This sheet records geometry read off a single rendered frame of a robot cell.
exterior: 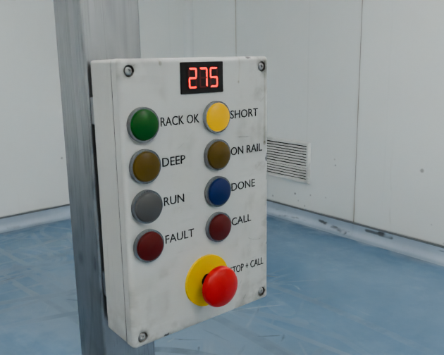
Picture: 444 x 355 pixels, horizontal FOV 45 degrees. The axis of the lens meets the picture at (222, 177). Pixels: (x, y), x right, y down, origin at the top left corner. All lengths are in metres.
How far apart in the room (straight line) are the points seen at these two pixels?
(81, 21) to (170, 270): 0.24
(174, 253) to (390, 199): 3.11
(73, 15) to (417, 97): 2.98
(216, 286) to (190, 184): 0.10
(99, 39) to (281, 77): 3.57
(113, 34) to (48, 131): 3.73
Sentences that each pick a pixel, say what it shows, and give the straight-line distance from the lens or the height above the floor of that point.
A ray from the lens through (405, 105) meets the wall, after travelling 3.44.
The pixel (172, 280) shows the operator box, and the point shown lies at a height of 1.01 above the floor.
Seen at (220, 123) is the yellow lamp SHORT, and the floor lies 1.15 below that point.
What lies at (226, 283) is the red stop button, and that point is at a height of 1.00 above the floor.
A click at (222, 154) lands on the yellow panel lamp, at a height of 1.12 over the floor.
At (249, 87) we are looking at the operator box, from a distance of 0.54.
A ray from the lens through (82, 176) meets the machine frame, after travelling 0.54.
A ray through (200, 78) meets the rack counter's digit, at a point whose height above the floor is 1.19.
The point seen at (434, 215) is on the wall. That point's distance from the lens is 3.44.
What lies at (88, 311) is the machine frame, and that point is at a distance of 0.59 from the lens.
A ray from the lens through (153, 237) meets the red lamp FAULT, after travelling 0.48.
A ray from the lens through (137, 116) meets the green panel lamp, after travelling 0.46.
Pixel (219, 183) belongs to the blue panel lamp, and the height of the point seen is 1.10.
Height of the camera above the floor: 1.21
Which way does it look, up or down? 13 degrees down
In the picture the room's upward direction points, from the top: 1 degrees counter-clockwise
